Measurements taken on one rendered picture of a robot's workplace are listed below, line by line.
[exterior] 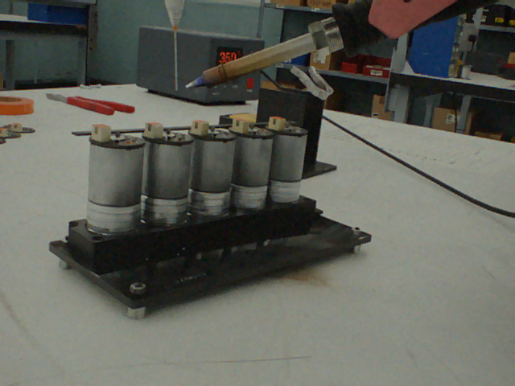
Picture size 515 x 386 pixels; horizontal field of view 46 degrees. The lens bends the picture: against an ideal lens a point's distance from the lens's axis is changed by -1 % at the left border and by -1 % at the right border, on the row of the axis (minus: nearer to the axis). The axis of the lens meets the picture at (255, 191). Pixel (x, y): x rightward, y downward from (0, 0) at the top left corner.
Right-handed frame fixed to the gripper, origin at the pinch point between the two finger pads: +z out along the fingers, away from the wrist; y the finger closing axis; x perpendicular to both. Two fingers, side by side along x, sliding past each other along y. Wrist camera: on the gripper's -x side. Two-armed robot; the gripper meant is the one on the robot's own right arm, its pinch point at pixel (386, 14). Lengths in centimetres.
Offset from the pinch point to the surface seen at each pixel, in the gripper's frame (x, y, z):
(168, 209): -3.1, 0.5, 13.0
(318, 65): 50, -444, 7
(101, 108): -13.7, -40.8, 21.7
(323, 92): 3.1, -22.5, 5.3
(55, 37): -89, -304, 73
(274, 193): 1.7, -5.4, 10.8
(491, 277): 13.6, -2.5, 7.3
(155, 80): -12, -61, 19
